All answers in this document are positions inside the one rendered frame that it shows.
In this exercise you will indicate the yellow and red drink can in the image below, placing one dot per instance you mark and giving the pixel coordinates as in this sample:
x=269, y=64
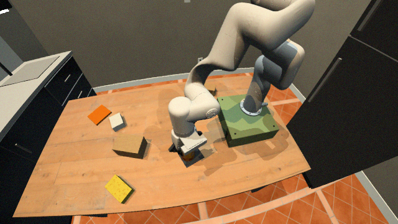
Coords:
x=188, y=157

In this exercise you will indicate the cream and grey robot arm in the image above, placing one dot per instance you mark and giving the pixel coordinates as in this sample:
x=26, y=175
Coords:
x=264, y=24

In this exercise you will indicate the dark grey square slate coaster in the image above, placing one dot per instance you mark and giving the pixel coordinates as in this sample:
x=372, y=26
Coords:
x=198, y=156

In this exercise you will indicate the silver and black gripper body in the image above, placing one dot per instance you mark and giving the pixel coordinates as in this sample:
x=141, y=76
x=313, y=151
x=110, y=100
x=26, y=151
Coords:
x=177, y=141

